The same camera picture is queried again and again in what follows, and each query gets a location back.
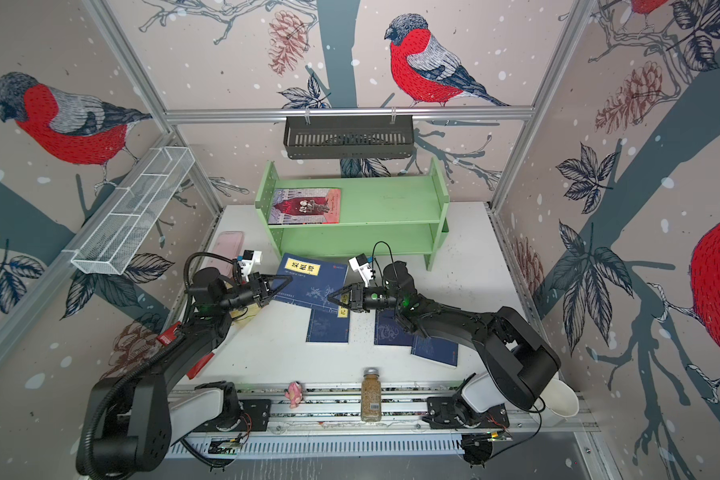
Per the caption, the pink small toy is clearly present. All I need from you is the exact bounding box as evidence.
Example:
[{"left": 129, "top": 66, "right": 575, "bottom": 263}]
[{"left": 285, "top": 381, "right": 303, "bottom": 409}]

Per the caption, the green wooden shelf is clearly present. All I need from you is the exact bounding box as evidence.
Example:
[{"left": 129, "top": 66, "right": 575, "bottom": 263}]
[{"left": 254, "top": 160, "right": 450, "bottom": 270}]

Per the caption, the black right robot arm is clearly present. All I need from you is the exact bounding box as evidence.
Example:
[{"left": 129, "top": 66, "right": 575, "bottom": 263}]
[{"left": 328, "top": 261, "right": 561, "bottom": 414}]

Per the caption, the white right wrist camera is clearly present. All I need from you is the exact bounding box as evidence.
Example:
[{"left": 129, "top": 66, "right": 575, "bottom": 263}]
[{"left": 348, "top": 254, "right": 375, "bottom": 287}]

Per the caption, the blue book yellow label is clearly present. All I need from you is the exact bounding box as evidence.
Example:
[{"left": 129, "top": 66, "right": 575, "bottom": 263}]
[{"left": 275, "top": 253, "right": 348, "bottom": 314}]

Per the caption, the leftmost blue book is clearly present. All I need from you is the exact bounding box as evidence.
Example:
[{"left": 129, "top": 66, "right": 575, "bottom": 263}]
[{"left": 306, "top": 310, "right": 350, "bottom": 344}]

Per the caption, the black hanging basket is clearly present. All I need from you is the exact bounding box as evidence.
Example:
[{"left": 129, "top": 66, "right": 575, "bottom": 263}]
[{"left": 283, "top": 115, "right": 415, "bottom": 160}]

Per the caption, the white wire mesh basket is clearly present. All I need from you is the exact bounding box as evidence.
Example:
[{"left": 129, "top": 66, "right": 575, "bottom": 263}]
[{"left": 71, "top": 146, "right": 195, "bottom": 275}]

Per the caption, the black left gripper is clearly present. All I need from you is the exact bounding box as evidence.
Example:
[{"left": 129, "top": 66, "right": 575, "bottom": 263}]
[{"left": 218, "top": 275, "right": 292, "bottom": 314}]

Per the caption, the rightmost blue book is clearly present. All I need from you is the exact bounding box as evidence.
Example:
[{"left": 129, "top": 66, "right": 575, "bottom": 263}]
[{"left": 411, "top": 336, "right": 459, "bottom": 367}]

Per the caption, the white cup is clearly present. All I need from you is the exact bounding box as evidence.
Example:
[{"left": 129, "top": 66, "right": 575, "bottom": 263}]
[{"left": 540, "top": 378, "right": 580, "bottom": 420}]

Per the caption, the aluminium rail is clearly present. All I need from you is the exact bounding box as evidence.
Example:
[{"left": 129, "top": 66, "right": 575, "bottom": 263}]
[{"left": 236, "top": 382, "right": 601, "bottom": 435}]

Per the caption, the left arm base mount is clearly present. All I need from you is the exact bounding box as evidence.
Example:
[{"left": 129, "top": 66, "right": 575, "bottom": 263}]
[{"left": 187, "top": 382, "right": 272, "bottom": 433}]

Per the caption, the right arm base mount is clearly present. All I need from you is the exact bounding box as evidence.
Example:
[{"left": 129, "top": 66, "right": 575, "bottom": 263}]
[{"left": 421, "top": 372, "right": 510, "bottom": 430}]

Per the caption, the pink case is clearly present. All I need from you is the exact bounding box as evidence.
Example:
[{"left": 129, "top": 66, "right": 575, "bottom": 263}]
[{"left": 205, "top": 231, "right": 244, "bottom": 277}]

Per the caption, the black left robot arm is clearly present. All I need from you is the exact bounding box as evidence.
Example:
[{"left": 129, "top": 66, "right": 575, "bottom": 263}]
[{"left": 76, "top": 259, "right": 293, "bottom": 479}]

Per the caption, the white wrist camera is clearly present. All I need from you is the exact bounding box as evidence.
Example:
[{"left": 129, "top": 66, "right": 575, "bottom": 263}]
[
  {"left": 348, "top": 254, "right": 375, "bottom": 287},
  {"left": 233, "top": 250, "right": 262, "bottom": 283}
]

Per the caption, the spice jar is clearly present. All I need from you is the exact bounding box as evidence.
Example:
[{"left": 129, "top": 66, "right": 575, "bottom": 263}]
[{"left": 361, "top": 367, "right": 382, "bottom": 422}]

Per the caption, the pink Hamlet book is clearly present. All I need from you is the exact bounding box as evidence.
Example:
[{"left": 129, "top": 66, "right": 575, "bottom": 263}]
[{"left": 267, "top": 188, "right": 341, "bottom": 225}]

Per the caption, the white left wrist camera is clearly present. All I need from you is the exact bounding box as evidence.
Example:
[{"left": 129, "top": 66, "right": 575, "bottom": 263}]
[{"left": 233, "top": 250, "right": 262, "bottom": 283}]

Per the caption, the red snack bag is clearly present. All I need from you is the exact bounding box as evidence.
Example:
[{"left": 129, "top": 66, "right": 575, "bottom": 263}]
[{"left": 155, "top": 302, "right": 262, "bottom": 380}]

